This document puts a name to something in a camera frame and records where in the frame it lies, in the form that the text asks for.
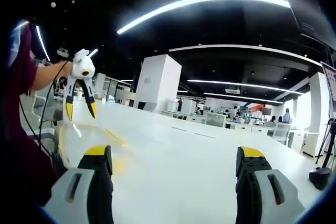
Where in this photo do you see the long ceiling light strip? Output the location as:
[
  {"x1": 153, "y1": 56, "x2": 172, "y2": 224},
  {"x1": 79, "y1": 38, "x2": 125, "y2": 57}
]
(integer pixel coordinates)
[{"x1": 116, "y1": 0, "x2": 291, "y2": 35}]

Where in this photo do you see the yellow plastic latch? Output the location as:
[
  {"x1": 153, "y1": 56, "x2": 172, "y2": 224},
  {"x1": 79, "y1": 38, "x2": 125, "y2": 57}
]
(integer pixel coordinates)
[
  {"x1": 103, "y1": 126, "x2": 139, "y2": 155},
  {"x1": 110, "y1": 154, "x2": 133, "y2": 176},
  {"x1": 57, "y1": 125, "x2": 66, "y2": 163}
]

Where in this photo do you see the operator in maroon shirt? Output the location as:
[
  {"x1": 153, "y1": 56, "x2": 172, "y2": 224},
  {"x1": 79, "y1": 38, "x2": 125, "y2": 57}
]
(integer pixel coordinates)
[{"x1": 6, "y1": 23, "x2": 62, "y2": 206}]

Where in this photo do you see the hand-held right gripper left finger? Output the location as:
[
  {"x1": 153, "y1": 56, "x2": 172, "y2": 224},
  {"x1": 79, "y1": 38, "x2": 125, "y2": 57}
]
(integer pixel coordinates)
[{"x1": 43, "y1": 144, "x2": 115, "y2": 224}]

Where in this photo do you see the white square pillar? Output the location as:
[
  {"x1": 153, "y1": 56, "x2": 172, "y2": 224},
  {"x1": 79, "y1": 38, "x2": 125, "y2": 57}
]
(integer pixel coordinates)
[
  {"x1": 309, "y1": 71, "x2": 332, "y2": 137},
  {"x1": 135, "y1": 54, "x2": 182, "y2": 111}
]

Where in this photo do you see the black monitor stand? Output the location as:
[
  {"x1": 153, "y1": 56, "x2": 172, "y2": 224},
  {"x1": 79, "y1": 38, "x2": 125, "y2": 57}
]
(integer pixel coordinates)
[{"x1": 309, "y1": 118, "x2": 336, "y2": 191}]

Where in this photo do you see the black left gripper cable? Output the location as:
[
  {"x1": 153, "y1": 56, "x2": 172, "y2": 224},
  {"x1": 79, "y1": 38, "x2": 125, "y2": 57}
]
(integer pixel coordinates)
[{"x1": 18, "y1": 60, "x2": 73, "y2": 158}]

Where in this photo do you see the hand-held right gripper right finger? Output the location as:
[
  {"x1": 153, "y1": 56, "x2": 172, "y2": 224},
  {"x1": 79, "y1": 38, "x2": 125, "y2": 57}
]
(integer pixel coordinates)
[{"x1": 235, "y1": 145, "x2": 307, "y2": 224}]

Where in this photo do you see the white mesh office chair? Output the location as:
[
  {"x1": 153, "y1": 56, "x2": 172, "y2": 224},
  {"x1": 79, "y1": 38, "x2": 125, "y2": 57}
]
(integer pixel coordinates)
[{"x1": 272, "y1": 122, "x2": 292, "y2": 145}]

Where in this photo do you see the red blue wall decoration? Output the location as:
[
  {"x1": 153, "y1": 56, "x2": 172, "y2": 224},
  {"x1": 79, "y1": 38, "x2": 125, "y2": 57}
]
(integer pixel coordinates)
[{"x1": 240, "y1": 102, "x2": 264, "y2": 112}]

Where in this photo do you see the open laptop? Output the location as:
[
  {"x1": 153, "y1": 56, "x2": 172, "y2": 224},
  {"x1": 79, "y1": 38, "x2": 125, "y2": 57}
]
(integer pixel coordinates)
[{"x1": 320, "y1": 61, "x2": 336, "y2": 119}]

